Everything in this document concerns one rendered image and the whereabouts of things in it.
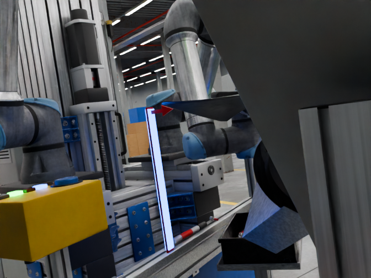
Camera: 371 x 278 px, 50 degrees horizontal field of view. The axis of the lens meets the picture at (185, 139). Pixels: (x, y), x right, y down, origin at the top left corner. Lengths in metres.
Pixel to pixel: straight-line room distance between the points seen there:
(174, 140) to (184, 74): 0.41
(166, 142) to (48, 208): 0.87
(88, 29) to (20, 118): 0.47
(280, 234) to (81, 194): 0.34
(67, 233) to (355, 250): 0.44
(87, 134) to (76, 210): 0.71
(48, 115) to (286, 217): 0.74
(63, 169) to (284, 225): 0.68
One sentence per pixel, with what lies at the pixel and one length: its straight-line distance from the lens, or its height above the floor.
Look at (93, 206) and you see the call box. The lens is 0.71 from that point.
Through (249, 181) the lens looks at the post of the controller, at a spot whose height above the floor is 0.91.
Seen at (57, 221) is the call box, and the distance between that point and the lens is 0.66.
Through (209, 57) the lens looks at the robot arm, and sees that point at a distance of 1.32.
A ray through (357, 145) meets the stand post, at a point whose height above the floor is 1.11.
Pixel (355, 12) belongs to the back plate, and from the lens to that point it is 0.39.
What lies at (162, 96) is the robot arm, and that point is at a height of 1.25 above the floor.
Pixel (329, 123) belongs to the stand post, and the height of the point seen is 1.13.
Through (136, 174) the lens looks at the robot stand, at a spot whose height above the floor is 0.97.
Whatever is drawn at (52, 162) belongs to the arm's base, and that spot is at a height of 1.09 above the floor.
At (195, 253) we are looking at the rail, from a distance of 1.03.
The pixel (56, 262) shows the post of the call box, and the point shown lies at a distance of 0.71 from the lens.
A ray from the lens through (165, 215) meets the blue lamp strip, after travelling 0.92.
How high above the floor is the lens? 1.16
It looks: 3 degrees down
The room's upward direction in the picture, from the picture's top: 8 degrees counter-clockwise
